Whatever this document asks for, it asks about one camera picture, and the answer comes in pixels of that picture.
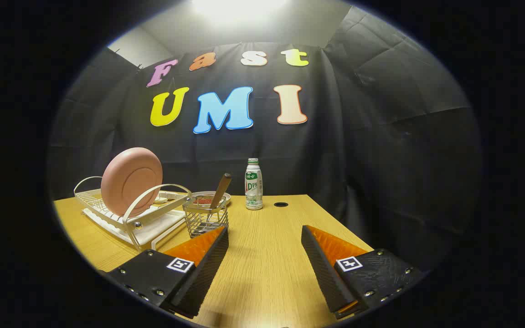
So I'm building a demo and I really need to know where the metal wire basket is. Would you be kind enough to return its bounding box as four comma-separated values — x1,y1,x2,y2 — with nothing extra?
182,194,229,239

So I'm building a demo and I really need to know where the pink plate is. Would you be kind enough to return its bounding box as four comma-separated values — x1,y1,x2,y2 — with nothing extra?
101,147,164,217

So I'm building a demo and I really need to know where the beige plate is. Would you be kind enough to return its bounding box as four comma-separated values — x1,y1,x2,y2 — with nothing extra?
190,191,232,206

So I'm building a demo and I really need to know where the wooden handled metal spoon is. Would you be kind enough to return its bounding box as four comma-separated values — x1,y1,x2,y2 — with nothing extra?
207,173,232,224

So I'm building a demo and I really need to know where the white wire dish rack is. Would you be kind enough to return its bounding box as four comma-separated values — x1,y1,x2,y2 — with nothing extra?
73,175,193,252

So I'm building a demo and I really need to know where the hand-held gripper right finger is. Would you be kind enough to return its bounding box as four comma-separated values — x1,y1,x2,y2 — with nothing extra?
301,225,427,319

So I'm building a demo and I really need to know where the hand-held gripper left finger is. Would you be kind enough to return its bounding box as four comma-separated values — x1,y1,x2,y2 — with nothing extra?
106,226,229,319

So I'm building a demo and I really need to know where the white drink bottle green label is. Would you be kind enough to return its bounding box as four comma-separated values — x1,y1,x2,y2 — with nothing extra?
245,158,263,210

